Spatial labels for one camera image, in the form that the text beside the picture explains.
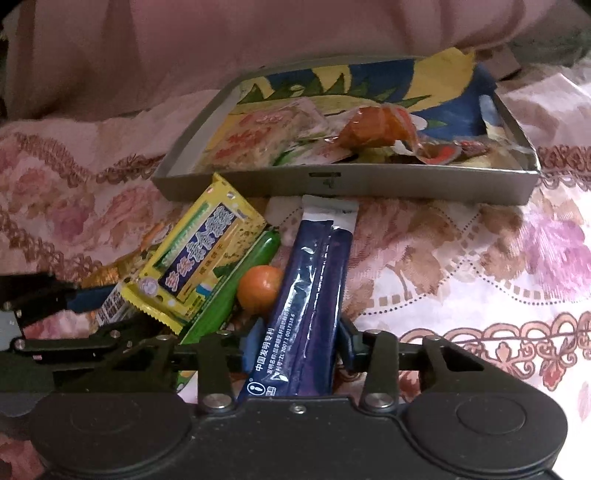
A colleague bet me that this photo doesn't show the green sausage stick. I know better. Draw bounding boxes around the green sausage stick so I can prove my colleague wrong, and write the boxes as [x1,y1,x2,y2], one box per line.
[178,229,281,348]

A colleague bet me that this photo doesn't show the grey cardboard tray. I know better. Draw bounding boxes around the grey cardboard tray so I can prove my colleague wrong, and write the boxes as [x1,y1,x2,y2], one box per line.
[151,55,540,205]

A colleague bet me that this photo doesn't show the grey green cloth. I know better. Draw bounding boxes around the grey green cloth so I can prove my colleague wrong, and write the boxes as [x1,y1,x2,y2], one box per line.
[502,25,591,71]

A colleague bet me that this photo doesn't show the blue stick packet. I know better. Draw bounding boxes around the blue stick packet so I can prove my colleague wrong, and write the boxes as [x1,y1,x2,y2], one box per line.
[236,194,359,403]

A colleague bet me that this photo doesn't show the floral pink bedsheet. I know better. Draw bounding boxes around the floral pink bedsheet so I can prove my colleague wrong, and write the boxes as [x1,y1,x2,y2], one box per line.
[0,65,591,480]

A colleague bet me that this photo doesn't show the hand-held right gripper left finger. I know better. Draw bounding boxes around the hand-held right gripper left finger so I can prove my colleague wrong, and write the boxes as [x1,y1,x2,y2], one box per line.
[111,320,260,414]

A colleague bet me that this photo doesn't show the blue yellow painted paper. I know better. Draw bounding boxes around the blue yellow painted paper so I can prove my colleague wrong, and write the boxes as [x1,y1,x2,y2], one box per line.
[238,46,509,140]

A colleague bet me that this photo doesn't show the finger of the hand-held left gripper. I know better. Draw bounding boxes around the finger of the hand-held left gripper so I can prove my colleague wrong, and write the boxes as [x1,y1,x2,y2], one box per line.
[0,271,115,320]
[13,315,161,355]

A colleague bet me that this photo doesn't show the golden crinkled snack packet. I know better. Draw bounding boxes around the golden crinkled snack packet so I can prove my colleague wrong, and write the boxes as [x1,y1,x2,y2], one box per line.
[78,222,160,326]

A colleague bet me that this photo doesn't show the small round orange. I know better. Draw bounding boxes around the small round orange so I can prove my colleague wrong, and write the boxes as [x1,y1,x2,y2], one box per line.
[237,265,285,316]

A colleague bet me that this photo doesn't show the clear beige snack packet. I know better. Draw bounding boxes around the clear beige snack packet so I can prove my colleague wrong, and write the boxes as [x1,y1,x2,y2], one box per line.
[203,98,325,171]

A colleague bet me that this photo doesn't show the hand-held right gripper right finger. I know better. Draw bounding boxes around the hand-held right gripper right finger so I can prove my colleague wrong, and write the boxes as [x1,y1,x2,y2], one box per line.
[339,318,484,414]

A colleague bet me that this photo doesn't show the orange meat snack packet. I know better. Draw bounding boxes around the orange meat snack packet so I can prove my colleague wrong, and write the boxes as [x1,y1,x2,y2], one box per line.
[329,104,417,151]

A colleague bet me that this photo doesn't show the pink duvet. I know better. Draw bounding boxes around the pink duvet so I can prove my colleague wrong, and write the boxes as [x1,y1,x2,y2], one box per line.
[0,0,591,121]

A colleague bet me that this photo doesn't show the yellow green biscuit packet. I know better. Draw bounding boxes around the yellow green biscuit packet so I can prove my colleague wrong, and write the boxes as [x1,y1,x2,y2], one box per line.
[122,173,269,337]

